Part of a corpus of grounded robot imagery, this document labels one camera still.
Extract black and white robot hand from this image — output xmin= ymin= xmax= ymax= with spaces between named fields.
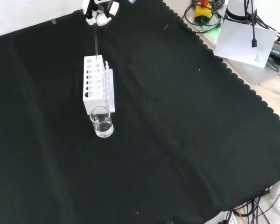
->
xmin=82 ymin=0 xmax=120 ymax=26

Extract white test tube rack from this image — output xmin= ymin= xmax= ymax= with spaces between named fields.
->
xmin=82 ymin=55 xmax=116 ymax=116

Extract yellow stop button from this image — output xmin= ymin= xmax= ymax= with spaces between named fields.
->
xmin=194 ymin=0 xmax=213 ymax=25

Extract clear glass beaker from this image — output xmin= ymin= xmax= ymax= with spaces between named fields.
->
xmin=90 ymin=106 xmax=114 ymax=138

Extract black bench cloth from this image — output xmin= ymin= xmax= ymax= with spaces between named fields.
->
xmin=0 ymin=0 xmax=280 ymax=224

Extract white paper sheet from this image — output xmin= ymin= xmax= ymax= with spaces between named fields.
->
xmin=213 ymin=18 xmax=279 ymax=69

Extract pale base board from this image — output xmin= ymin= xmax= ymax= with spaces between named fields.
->
xmin=196 ymin=22 xmax=280 ymax=84

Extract black looped cable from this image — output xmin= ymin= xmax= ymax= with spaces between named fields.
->
xmin=180 ymin=0 xmax=225 ymax=32

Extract black cable with plug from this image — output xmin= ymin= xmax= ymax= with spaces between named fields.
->
xmin=243 ymin=0 xmax=259 ymax=49

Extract black floor cables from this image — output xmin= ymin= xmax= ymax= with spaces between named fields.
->
xmin=232 ymin=184 xmax=280 ymax=224

